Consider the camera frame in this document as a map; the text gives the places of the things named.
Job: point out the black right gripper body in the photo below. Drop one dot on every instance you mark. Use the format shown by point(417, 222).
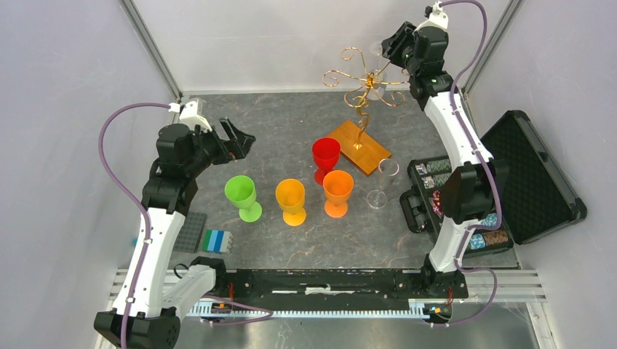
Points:
point(401, 47)

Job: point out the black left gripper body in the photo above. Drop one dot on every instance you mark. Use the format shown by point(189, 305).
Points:
point(217, 152)

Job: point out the green wine glass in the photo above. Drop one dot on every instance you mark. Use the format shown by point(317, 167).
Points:
point(241, 192)

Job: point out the yellow wine glass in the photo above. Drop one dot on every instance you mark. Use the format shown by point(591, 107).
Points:
point(291, 196)

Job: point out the red wine glass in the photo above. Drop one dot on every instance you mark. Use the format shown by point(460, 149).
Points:
point(325, 152)

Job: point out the clear champagne flute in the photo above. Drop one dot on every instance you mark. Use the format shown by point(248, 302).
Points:
point(387, 171)

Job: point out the orange wine glass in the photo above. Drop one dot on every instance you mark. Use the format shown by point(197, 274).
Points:
point(338, 186)

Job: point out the clear wine glass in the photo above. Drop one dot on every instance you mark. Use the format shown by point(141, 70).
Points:
point(375, 63)

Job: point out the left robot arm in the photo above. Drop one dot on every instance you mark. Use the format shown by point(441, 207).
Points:
point(143, 314)

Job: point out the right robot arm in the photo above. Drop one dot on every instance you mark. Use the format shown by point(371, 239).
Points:
point(472, 190)

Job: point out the blue green toy brick block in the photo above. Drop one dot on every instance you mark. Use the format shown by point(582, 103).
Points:
point(217, 241)

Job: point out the grey lego baseplate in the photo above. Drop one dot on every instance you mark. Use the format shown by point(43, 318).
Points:
point(190, 234)

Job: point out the black poker chip case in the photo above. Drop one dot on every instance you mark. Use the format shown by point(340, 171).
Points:
point(537, 199)

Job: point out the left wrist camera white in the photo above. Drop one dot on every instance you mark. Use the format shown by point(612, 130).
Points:
point(192, 114)

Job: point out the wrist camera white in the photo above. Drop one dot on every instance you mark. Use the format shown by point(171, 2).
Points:
point(192, 114)
point(435, 17)

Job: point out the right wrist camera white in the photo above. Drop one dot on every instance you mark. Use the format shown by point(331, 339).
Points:
point(435, 17)

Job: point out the gold wire rack wooden base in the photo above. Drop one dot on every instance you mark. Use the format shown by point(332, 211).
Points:
point(359, 148)

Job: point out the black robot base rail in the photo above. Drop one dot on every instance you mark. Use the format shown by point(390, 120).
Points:
point(335, 289)

